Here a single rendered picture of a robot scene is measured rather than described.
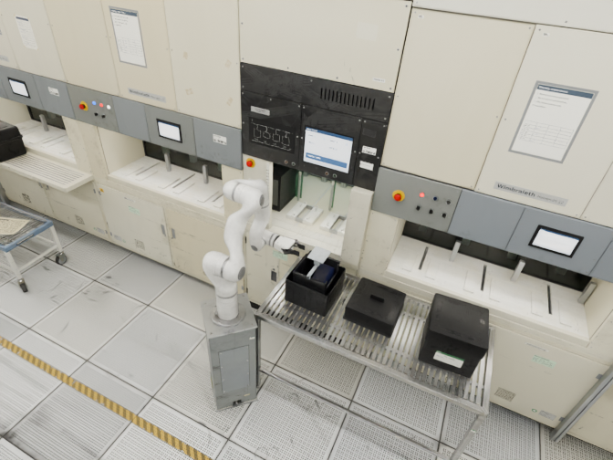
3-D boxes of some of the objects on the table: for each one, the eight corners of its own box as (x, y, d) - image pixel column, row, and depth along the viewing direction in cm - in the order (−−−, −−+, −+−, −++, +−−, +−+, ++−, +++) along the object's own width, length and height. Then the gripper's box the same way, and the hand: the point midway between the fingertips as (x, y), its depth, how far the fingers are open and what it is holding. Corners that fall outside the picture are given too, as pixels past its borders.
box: (416, 360, 209) (428, 329, 194) (423, 322, 231) (435, 292, 216) (472, 380, 202) (488, 350, 187) (473, 339, 223) (489, 308, 208)
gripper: (268, 243, 226) (296, 254, 220) (283, 228, 239) (309, 238, 233) (267, 253, 230) (295, 264, 225) (282, 238, 243) (307, 248, 237)
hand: (299, 250), depth 229 cm, fingers open, 6 cm apart
